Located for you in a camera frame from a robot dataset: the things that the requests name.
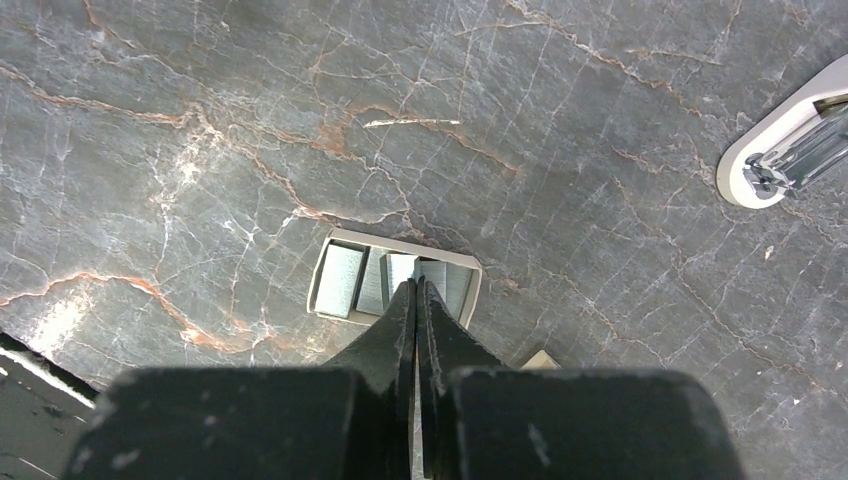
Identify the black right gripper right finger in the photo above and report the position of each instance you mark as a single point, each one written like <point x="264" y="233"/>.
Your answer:
<point x="484" y="420"/>

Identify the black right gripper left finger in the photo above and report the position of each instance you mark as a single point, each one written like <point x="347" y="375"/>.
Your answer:
<point x="349" y="418"/>

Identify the staple tray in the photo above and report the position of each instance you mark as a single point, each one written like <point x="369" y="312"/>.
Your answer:
<point x="357" y="272"/>

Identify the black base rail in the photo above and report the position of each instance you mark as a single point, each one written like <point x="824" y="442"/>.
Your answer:
<point x="44" y="411"/>

